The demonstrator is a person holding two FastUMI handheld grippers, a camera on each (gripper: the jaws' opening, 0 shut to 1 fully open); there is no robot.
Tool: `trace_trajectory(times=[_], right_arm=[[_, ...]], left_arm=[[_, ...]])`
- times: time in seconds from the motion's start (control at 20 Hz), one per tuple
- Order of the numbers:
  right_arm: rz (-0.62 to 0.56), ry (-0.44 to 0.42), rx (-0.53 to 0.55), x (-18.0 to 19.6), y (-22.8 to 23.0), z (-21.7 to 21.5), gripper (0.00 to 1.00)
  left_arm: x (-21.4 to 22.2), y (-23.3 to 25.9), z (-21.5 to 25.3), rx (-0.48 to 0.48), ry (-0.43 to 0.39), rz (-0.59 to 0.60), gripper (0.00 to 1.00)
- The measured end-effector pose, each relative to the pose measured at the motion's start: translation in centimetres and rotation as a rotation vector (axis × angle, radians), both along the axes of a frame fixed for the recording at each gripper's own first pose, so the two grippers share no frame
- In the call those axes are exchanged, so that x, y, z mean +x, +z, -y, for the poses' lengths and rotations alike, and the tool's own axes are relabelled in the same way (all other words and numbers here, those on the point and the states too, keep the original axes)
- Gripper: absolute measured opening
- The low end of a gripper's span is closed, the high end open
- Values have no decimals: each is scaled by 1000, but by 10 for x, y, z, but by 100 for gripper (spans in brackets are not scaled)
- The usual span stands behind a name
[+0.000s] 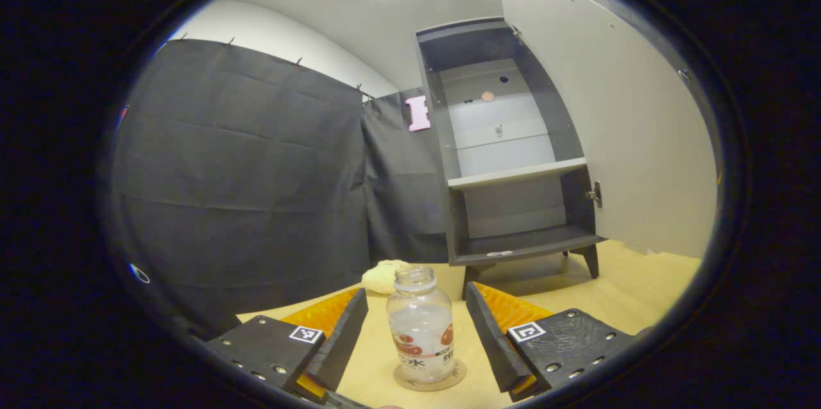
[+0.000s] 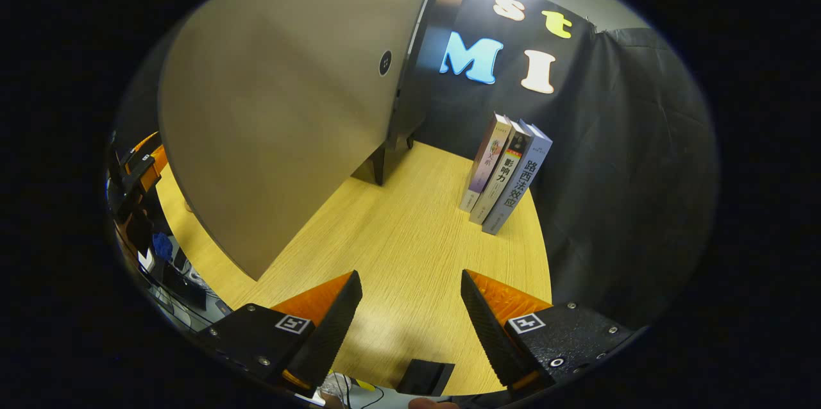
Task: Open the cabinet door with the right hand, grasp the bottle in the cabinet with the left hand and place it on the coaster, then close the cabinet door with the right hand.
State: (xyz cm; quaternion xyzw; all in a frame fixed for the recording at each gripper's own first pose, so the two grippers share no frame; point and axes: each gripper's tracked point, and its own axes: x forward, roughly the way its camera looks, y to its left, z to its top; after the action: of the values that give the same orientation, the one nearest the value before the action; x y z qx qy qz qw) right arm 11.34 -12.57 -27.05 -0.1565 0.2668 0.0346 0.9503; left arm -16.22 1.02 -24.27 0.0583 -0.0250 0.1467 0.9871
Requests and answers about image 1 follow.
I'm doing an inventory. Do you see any dark grey cabinet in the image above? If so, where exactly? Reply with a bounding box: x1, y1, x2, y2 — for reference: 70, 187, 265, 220
415, 17, 607, 301

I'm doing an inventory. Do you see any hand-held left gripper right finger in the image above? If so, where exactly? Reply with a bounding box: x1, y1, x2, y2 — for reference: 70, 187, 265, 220
465, 281, 636, 402

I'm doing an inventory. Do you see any light grey cabinet door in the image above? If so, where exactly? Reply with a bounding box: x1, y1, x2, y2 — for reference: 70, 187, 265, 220
491, 0, 719, 260

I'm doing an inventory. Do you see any round brown coaster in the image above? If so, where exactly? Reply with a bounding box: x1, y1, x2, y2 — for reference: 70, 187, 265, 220
393, 359, 468, 392

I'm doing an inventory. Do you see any clear plastic bottle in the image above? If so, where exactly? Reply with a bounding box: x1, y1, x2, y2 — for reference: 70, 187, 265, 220
386, 265, 457, 384

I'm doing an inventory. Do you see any cream soft object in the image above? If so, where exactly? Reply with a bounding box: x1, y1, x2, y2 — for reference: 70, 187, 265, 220
361, 260, 412, 296

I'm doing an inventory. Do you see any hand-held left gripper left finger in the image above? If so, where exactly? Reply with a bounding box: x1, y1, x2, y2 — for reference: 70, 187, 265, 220
205, 287, 369, 400

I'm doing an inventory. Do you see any black backdrop cloth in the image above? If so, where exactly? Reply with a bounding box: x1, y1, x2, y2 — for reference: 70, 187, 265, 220
360, 88, 450, 265
109, 39, 371, 339

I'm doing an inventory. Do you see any white cabinet shelf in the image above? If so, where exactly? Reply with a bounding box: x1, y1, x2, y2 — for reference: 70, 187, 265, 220
447, 157, 588, 190

